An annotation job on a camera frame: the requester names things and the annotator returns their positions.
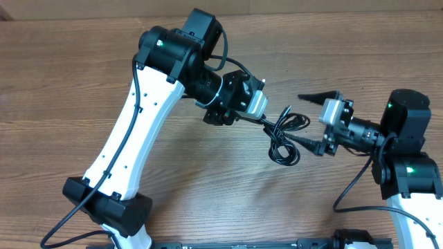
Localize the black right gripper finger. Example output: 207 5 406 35
298 91 343 105
285 133 324 156

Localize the black USB-C cable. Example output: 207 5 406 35
261 105 311 167

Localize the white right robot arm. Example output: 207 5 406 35
295 89 442 248

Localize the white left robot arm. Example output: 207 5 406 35
62 9 267 248

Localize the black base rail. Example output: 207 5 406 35
86 228 394 249

